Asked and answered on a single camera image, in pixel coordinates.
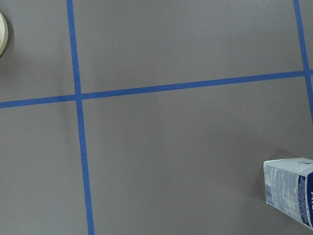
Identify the wooden stand with round base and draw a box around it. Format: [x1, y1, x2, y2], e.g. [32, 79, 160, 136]
[0, 12, 9, 55]

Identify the blue white milk carton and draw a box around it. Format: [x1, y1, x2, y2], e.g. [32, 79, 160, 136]
[263, 158, 313, 230]

